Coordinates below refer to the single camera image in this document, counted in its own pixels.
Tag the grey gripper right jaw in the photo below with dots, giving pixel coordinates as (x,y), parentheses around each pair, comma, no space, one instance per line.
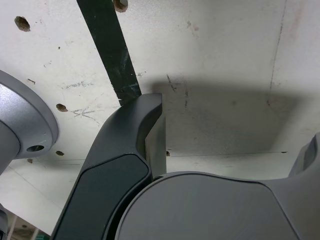
(205,212)

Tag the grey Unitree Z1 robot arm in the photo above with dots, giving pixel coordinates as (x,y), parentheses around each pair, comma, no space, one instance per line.
(22,120)

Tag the black tape strip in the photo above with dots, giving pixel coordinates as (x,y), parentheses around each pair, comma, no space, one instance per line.
(107,50)

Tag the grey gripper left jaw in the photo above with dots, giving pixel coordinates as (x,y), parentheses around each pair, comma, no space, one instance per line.
(112,162)

